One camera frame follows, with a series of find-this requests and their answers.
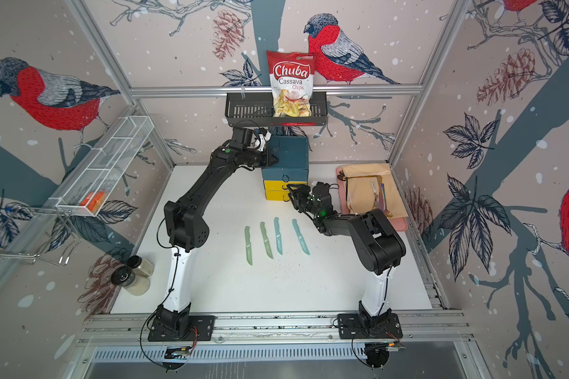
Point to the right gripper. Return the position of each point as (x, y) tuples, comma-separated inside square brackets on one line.
[(298, 195)]

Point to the teal top drawer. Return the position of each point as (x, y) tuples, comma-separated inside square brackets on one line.
[(285, 174)]

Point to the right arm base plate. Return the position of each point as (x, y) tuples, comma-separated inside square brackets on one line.
[(385, 326)]

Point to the Chuba cassava chips bag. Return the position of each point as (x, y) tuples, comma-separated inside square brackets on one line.
[(291, 81)]

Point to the black capped jar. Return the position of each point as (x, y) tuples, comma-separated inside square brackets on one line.
[(127, 279)]

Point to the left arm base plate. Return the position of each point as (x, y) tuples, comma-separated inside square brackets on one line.
[(165, 328)]

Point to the teal drawer cabinet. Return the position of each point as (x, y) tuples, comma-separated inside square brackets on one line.
[(291, 152)]

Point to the yellow drawer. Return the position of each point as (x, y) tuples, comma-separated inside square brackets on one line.
[(272, 185)]

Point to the turquoise knife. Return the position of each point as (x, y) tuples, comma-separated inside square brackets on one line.
[(300, 238)]

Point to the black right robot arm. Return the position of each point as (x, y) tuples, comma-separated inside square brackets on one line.
[(378, 245)]

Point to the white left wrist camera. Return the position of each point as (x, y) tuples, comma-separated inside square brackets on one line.
[(261, 138)]

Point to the wire hook rack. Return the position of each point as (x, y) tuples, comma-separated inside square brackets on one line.
[(34, 235)]

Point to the aluminium frame post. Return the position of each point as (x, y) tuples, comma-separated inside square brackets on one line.
[(94, 35)]

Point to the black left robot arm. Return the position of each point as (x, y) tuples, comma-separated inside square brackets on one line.
[(187, 229)]

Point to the red packet in rack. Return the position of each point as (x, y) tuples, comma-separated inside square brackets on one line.
[(94, 201)]

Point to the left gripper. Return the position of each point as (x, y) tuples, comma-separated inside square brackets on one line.
[(266, 159)]

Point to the gold spoon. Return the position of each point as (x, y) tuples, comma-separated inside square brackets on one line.
[(362, 193)]

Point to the light green knife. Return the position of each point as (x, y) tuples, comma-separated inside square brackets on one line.
[(248, 245)]

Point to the aluminium rail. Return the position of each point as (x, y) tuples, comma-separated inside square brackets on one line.
[(277, 328)]

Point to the pink tray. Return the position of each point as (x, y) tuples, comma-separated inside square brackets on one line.
[(398, 218)]

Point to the teal knife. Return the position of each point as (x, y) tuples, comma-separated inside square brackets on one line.
[(278, 235)]

